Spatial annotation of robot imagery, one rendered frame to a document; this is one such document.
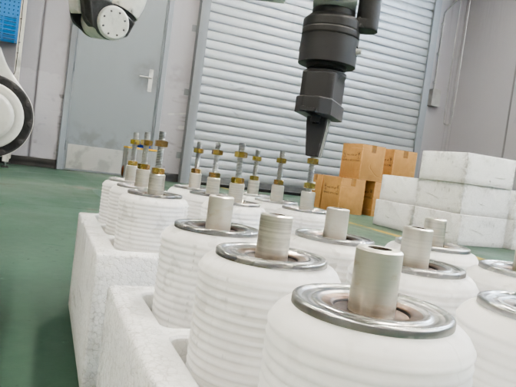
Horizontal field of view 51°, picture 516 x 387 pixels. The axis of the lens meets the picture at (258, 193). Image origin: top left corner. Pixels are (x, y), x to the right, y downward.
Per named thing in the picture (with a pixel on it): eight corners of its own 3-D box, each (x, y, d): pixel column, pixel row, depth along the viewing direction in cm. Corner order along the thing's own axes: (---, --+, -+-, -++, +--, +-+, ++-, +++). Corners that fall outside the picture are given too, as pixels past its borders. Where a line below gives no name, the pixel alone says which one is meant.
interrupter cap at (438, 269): (402, 281, 36) (404, 270, 36) (343, 257, 43) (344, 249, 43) (488, 285, 39) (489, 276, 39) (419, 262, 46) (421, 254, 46)
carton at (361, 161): (381, 182, 461) (386, 147, 460) (358, 179, 451) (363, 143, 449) (360, 179, 488) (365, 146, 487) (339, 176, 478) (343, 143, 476)
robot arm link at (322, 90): (301, 119, 90) (311, 47, 90) (358, 125, 87) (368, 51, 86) (278, 108, 78) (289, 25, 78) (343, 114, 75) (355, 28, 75)
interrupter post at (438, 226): (429, 251, 55) (434, 219, 54) (415, 246, 57) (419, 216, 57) (448, 253, 55) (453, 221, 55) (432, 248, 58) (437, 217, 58)
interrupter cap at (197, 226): (186, 237, 42) (186, 229, 42) (165, 223, 49) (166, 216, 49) (273, 244, 45) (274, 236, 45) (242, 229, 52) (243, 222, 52)
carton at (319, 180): (333, 207, 513) (338, 176, 512) (346, 210, 491) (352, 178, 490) (305, 204, 502) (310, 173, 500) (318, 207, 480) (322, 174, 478)
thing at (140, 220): (103, 311, 79) (117, 188, 78) (168, 313, 82) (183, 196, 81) (105, 333, 70) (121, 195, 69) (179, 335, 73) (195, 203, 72)
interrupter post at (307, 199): (312, 214, 82) (315, 193, 82) (297, 212, 83) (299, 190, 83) (313, 213, 85) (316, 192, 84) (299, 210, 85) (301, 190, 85)
